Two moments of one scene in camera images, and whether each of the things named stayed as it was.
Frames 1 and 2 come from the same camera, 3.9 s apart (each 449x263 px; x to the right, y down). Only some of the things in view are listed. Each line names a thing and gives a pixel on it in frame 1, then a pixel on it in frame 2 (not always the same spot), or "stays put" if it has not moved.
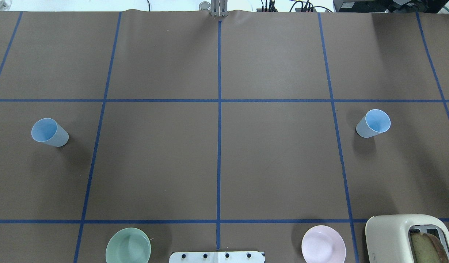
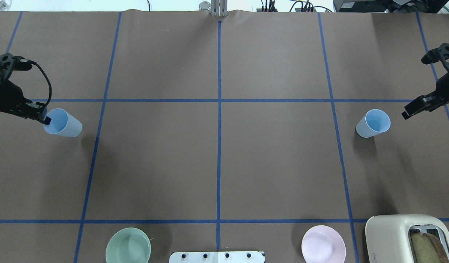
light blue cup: x=47 y=130 -> x=63 y=124
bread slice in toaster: x=427 y=249 stays put
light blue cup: x=375 y=121 stays put
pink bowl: x=323 y=244 stays put
